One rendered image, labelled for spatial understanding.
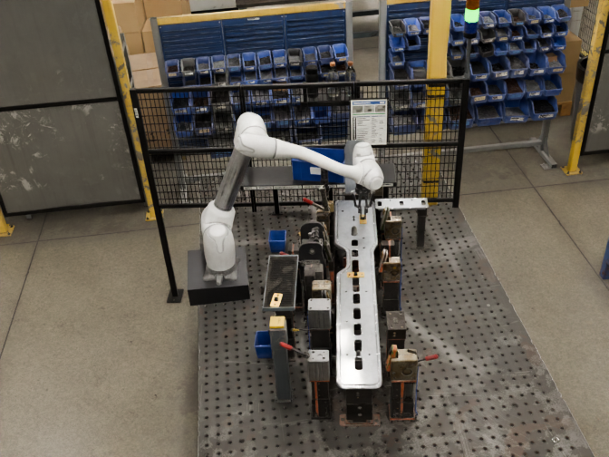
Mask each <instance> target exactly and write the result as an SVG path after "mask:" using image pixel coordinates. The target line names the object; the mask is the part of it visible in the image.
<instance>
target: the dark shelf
mask: <svg viewBox="0 0 609 457"><path fill-rule="evenodd" d="M378 165H379V166H380V168H381V170H382V174H383V183H382V185H383V187H396V186H397V181H396V174H395V168H394V163H378ZM320 185H321V181H310V180H293V167H292V166H271V167H247V170H246V174H245V177H244V178H243V181H242V183H241V186H240V189H241V190H289V189H319V188H320ZM328 185H329V186H330V188H344V183H338V182H328Z"/></svg>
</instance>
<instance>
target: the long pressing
mask: <svg viewBox="0 0 609 457"><path fill-rule="evenodd" d="M359 215H360V213H358V208H356V207H355V206H354V203H353V200H337V201H336V202H335V203H334V244H335V246H337V247H338V248H340V249H342V250H343V251H345V252H346V267H345V268H344V269H343V270H341V271H339V272H338V273H337V274H336V384H337V386H338V387H340V388H342V389H377V388H379V387H380V386H381V385H382V362H381V348H380V336H379V322H378V308H377V296H376V282H375V269H374V255H373V251H374V250H375V249H376V247H377V246H378V236H377V224H376V212H375V203H374V202H372V207H371V208H368V213H366V218H367V224H360V216H359ZM353 216H354V220H353ZM352 226H355V227H356V228H357V235H356V236H353V235H352ZM353 240H357V242H358V245H357V246H352V241H353ZM353 250H358V257H353V256H352V251H353ZM354 260H357V261H358V266H359V272H364V277H347V272H353V261H354ZM353 278H359V289H360V291H359V292H353ZM345 291H347V292H345ZM365 291H367V292H365ZM354 294H359V295H360V304H354V303H353V295H354ZM357 308H358V309H360V312H361V318H360V319H354V318H353V310H354V309H357ZM346 321H348V322H346ZM354 325H361V334H360V335H355V334H354ZM357 340H360V341H362V351H361V356H356V352H355V351H354V341H357ZM369 354H370V355H369ZM357 357H358V358H359V357H361V359H362V370H356V369H355V358H357Z"/></svg>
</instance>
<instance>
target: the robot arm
mask: <svg viewBox="0 0 609 457"><path fill-rule="evenodd" d="M234 145H235V147H234V149H233V152H232V155H231V157H230V160H229V163H228V165H227V169H226V172H225V175H224V177H223V180H222V182H221V185H220V187H219V190H218V193H217V196H216V199H215V200H212V201H211V202H209V204H208V206H207V207H206V208H205V209H204V210H203V212H202V215H201V231H202V235H203V244H204V253H205V259H206V262H207V265H206V271H205V275H204V277H203V280H204V281H209V280H216V281H217V285H218V286H220V285H221V284H222V281H223V280H230V281H237V266H238V262H239V261H240V260H239V257H236V251H235V242H234V238H233V234H232V232H231V229H232V226H233V221H234V217H235V213H236V212H235V209H234V208H233V205H234V202H235V200H236V197H237V194H238V191H239V189H240V186H241V183H242V181H243V178H244V177H245V174H246V171H247V167H248V165H249V162H250V160H251V158H252V157H254V158H259V159H283V158H294V159H299V160H305V161H307V162H310V163H312V164H314V165H316V166H318V167H321V168H323V169H326V170H329V171H331V172H333V173H336V174H338V175H341V176H344V177H347V178H350V179H353V180H354V181H355V183H356V187H355V190H351V195H352V196H353V203H354V206H355V207H356V208H358V213H360V219H362V206H361V199H362V196H364V197H365V206H364V219H366V213H368V208H371V207H372V200H373V196H374V194H375V190H377V189H379V188H380V187H381V186H382V183H383V174H382V170H381V168H380V166H379V165H378V164H377V163H376V161H375V158H374V155H373V151H372V146H371V144H370V143H368V142H359V143H357V144H356V145H355V146H354V149H353V166H347V165H343V164H341V163H339V162H337V161H335V160H331V159H329V158H327V157H325V156H324V155H321V154H319V153H317V152H315V151H311V150H309V149H307V148H305V147H301V146H298V145H295V144H292V143H289V142H285V141H280V140H279V139H275V138H271V137H268V135H267V134H266V126H265V124H264V122H263V120H262V119H261V117H260V116H259V115H257V114H255V113H252V112H245V113H243V114H242V115H241V116H240V117H239V118H238V120H237V127H236V132H235V137H234ZM355 192H356V193H357V194H358V195H359V201H358V205H357V203H356V198H355ZM370 192H371V198H370V202H369V204H368V200H367V195H368V194H369V193H370Z"/></svg>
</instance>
